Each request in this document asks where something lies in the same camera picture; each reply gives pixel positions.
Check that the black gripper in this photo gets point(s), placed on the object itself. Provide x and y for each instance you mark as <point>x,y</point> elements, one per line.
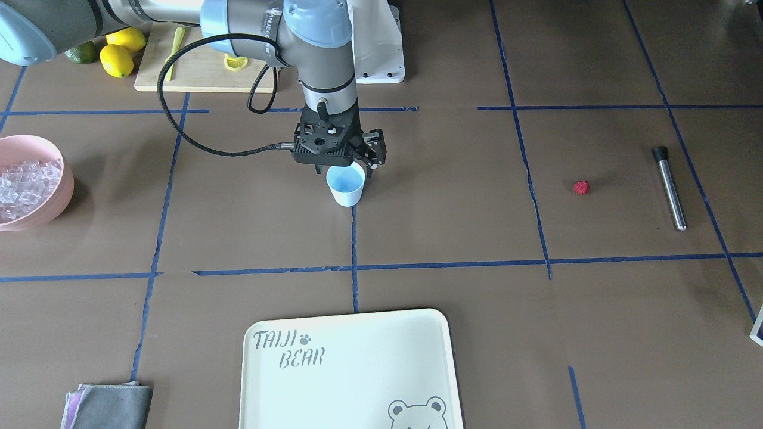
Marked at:
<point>374,148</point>

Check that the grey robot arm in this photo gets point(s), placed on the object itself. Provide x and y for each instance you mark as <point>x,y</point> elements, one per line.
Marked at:
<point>313,36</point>

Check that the light blue plastic cup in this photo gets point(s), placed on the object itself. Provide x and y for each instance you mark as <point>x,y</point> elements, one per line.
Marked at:
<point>346,183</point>

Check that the pile of clear ice cubes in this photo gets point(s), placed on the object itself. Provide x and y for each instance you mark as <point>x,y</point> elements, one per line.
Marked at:
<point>27,185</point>

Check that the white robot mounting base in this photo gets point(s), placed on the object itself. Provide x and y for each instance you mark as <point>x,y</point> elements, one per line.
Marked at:
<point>377,43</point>

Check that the lemon slices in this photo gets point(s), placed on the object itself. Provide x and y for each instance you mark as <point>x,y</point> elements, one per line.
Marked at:
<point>234,63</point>

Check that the wooden cutting board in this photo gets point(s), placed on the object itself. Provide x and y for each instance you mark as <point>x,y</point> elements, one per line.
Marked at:
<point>200,70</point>

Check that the yellow plastic knife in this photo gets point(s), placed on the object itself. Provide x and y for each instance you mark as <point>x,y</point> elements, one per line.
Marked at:
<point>178,37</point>

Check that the yellow lemon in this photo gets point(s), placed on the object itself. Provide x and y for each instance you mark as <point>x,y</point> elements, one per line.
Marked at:
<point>116,61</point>
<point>130,38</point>

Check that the cream bear serving tray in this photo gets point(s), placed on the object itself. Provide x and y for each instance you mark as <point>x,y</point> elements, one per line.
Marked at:
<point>391,369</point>

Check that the green avocado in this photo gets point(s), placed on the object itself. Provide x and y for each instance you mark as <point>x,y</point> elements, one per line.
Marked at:
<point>85,53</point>

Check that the red strawberry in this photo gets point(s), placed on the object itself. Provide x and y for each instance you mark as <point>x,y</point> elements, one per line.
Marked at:
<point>582,187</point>

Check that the pink plastic bowl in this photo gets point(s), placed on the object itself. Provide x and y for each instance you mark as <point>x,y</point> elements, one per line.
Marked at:
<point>21,147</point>

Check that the folded grey cloth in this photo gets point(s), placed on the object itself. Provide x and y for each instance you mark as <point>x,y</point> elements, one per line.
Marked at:
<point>124,405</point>

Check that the steel muddler with black tip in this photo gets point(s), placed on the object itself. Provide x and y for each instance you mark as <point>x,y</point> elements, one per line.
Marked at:
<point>660,155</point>

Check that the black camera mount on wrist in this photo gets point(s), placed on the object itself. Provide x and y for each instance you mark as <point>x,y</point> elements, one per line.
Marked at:
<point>321,143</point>

